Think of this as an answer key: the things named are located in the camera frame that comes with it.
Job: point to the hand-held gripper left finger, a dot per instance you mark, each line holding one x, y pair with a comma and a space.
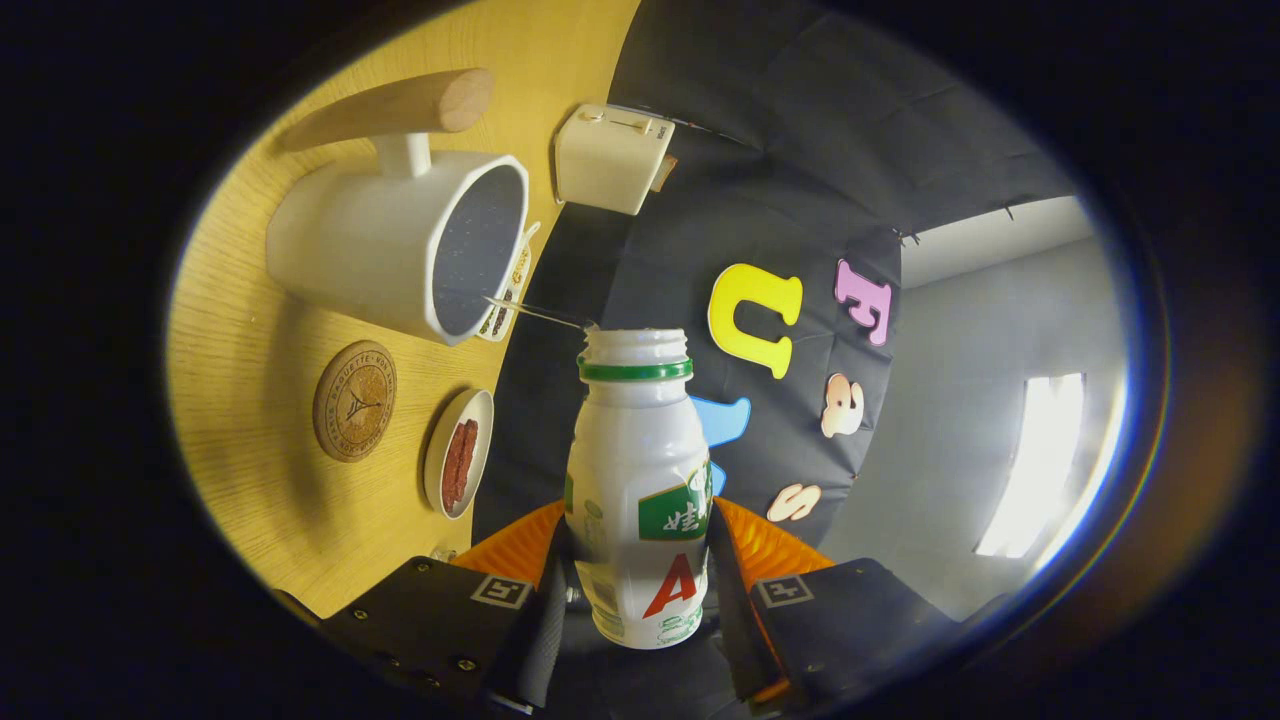
540, 640

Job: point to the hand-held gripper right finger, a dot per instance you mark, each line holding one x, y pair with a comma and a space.
735, 630

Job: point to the white juice bottle green label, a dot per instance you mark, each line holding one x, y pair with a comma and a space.
630, 450

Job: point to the round cork coaster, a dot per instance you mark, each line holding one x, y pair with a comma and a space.
355, 400

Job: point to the thin juice stream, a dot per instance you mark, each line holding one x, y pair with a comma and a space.
540, 313

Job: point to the red-brown meat slice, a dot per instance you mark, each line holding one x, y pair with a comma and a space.
451, 480
468, 450

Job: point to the beige round plate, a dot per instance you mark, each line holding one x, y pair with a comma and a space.
435, 470

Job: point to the wooden table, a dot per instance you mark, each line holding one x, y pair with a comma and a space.
260, 500

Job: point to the bright ceiling light panel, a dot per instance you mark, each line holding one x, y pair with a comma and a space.
1040, 460

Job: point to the white divided dish with beans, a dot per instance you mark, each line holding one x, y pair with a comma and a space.
518, 270

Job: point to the black backdrop cloth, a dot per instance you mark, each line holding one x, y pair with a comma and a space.
760, 180

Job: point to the bread slice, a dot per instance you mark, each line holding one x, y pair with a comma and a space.
664, 173

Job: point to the cream toaster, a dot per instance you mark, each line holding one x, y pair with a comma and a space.
605, 165

